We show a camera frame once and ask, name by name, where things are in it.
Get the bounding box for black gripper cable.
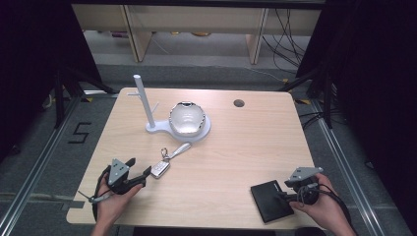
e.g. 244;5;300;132
78;165;113;222
296;182;352;228

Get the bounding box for white floor cable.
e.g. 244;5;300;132
244;66;287;83

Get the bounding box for person's right hand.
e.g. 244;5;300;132
289;173;346;228

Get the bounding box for black hanging cables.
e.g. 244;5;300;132
261;8;313;75

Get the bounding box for aluminium floor rail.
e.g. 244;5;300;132
0;94;84;234
309;98;389;236

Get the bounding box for person's left hand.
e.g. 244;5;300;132
95;176;145;228

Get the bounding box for black wallet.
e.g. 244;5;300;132
250;179;295;224

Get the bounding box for dark curtain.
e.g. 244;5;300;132
296;0;417;234
0;0;102;165

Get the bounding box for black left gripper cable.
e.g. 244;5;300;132
78;165;113;222

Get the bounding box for black metal stand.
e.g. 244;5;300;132
53;63;120;130
277;67;334;130

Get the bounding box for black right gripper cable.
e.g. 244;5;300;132
296;182;352;228

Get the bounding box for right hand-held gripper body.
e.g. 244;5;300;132
283;166;325;207

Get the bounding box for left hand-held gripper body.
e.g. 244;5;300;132
105;158;146;196

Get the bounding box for silver scalloped bowl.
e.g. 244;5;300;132
168;100;208;139

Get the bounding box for black floor cables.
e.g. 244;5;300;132
298;109;328;131

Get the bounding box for white stand with post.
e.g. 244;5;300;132
127;74;212;144

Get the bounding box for silver car key with strap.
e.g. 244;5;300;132
149;142;193;180

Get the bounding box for beige wooden shelf unit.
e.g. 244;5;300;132
71;3;323;66

